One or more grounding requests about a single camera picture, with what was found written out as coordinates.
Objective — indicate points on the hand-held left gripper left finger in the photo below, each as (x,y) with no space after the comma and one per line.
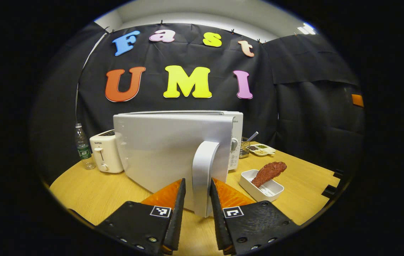
(178,217)

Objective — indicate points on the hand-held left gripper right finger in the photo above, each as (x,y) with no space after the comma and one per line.
(216,220)

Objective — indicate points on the white divided condiment dish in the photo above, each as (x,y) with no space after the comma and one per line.
(261,150)

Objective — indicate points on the small ceiling light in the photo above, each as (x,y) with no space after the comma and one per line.
(306,29)

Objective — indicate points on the white toaster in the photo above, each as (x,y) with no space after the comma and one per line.
(106,153)

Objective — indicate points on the black backdrop cloth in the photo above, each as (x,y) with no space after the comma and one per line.
(312,117)

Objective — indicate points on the clear plastic water bottle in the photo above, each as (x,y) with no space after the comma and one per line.
(84,149)

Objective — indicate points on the white microwave oven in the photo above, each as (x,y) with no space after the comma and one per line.
(162,149)

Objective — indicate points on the black table bracket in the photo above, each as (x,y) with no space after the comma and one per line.
(329,192)

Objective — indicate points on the white rectangular tray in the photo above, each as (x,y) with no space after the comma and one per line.
(249,179)

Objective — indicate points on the brown meat piece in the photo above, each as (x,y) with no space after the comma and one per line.
(269,172)

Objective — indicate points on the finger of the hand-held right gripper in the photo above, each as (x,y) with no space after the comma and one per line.
(357,100)

